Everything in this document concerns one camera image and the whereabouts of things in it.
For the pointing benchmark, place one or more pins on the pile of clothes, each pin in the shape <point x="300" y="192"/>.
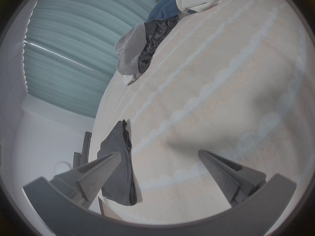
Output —
<point x="160" y="33"/>

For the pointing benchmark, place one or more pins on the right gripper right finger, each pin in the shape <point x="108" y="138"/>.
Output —
<point x="231" y="178"/>

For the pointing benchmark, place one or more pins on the blue-green curtain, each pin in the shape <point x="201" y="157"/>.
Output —
<point x="64" y="82"/>
<point x="86" y="21"/>

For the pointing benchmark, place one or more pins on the black chest of drawers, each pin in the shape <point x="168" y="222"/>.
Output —
<point x="86" y="146"/>

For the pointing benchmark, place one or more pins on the black T-shirt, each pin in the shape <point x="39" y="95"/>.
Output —
<point x="118" y="163"/>

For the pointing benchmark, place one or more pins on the round white mirror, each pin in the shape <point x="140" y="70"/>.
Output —
<point x="61" y="166"/>

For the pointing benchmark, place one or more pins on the bed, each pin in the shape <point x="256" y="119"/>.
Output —
<point x="221" y="95"/>

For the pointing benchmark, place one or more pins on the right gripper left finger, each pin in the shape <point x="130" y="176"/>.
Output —
<point x="91" y="181"/>

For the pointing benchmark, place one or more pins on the dark dressing table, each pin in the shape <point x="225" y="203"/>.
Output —
<point x="76" y="160"/>

